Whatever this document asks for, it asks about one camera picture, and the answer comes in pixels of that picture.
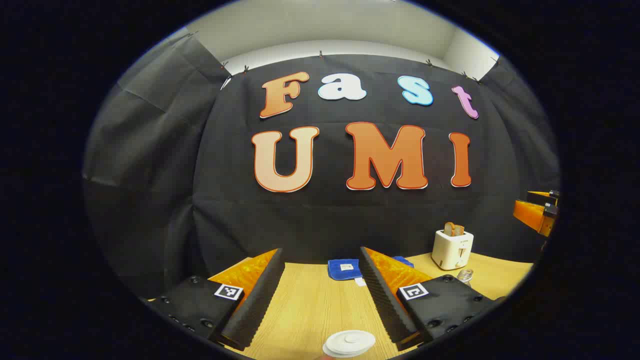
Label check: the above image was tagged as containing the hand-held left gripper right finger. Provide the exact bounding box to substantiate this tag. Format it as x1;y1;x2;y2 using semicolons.
359;246;506;352

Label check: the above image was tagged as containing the white teacup lid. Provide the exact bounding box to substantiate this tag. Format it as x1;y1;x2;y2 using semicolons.
326;329;376;355

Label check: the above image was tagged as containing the blue towel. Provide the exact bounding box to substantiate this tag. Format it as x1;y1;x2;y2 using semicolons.
327;256;415;287

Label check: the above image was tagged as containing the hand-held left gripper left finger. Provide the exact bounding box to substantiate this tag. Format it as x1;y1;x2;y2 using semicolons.
147;247;286;352

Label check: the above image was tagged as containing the white toaster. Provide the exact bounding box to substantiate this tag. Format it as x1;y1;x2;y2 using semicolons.
431;229;475;271

